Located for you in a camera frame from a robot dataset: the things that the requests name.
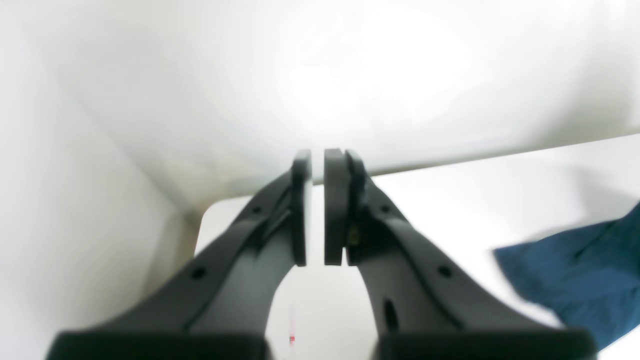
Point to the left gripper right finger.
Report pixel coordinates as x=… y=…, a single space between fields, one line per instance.
x=425 y=306

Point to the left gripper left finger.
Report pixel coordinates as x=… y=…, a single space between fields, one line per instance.
x=217 y=306

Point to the dark navy T-shirt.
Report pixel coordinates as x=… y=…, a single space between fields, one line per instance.
x=589 y=277

